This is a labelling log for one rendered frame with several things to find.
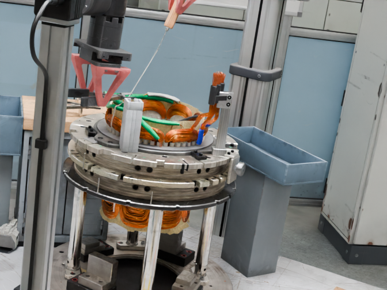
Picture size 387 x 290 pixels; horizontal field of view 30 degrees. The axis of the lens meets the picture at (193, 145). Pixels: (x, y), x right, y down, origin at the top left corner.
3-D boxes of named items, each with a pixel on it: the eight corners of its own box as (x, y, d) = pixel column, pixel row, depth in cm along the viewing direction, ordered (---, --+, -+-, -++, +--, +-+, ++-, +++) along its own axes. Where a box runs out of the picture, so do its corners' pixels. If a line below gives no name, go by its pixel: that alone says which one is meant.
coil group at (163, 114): (136, 120, 141) (138, 99, 140) (133, 118, 143) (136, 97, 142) (165, 122, 143) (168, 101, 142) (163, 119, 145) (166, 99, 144)
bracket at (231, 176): (219, 181, 131) (223, 154, 129) (226, 176, 134) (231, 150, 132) (228, 184, 130) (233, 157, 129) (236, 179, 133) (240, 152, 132)
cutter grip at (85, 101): (82, 107, 122) (83, 98, 121) (79, 106, 122) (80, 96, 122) (101, 105, 125) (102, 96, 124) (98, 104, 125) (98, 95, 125)
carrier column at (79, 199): (67, 274, 141) (76, 174, 135) (65, 268, 143) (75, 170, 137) (79, 274, 141) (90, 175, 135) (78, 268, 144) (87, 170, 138)
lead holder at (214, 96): (209, 105, 124) (212, 86, 123) (201, 99, 128) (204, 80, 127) (229, 106, 125) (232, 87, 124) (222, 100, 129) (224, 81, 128)
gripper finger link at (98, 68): (89, 109, 121) (98, 54, 118) (71, 98, 126) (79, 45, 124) (124, 110, 124) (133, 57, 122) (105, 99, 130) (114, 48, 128)
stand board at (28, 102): (22, 129, 146) (23, 118, 145) (21, 105, 164) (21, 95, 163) (120, 136, 152) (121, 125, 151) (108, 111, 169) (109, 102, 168)
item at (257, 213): (302, 287, 154) (327, 161, 146) (262, 295, 148) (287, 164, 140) (234, 239, 174) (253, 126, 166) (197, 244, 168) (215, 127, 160)
